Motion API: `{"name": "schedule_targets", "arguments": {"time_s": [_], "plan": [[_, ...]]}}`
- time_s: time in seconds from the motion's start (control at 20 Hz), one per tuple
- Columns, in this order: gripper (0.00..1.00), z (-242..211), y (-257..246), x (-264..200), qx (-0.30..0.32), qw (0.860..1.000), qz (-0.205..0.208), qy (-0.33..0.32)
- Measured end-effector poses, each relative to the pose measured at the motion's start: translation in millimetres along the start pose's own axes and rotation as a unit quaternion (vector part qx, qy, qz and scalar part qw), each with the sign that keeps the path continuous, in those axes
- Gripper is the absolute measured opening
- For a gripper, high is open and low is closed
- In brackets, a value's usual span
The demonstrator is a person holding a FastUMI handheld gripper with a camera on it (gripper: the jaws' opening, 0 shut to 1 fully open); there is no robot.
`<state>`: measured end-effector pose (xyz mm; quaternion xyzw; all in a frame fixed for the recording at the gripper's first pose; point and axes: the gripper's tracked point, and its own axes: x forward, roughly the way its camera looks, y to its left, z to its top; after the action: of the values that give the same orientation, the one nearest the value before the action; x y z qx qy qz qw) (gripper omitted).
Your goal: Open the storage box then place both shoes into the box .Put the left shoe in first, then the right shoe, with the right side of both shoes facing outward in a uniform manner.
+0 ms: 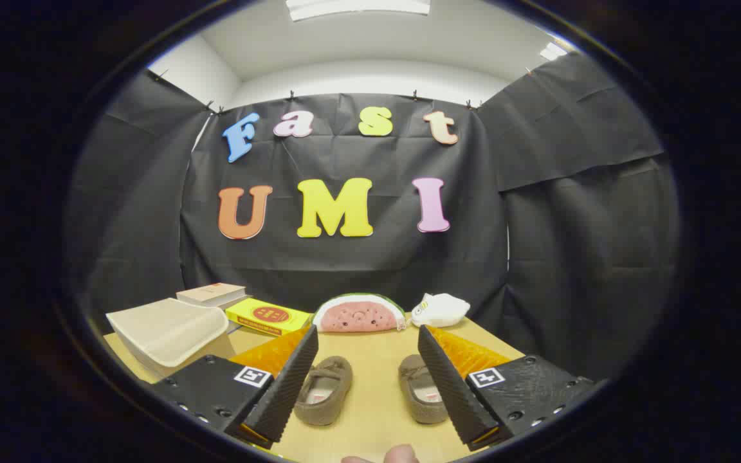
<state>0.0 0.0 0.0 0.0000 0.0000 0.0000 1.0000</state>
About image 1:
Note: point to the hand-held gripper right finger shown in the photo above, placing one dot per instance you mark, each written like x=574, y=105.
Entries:
x=451, y=392

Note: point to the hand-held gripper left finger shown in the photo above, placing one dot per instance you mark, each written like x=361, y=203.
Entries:
x=287, y=392

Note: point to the brown fuzzy shoe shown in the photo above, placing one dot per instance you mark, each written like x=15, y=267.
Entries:
x=417, y=386
x=325, y=386

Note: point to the beige storage box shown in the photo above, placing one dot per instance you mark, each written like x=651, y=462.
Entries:
x=164, y=331

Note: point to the yellow book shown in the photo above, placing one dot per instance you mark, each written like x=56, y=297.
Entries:
x=267, y=315

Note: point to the white plush toy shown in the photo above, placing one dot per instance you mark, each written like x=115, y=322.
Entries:
x=441, y=310

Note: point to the white book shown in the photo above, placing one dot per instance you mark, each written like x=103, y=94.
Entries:
x=238, y=303

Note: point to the watermelon slice plush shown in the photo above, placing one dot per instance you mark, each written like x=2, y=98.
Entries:
x=357, y=315

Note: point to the ceiling light panel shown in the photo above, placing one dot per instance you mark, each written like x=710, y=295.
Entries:
x=554, y=51
x=357, y=8

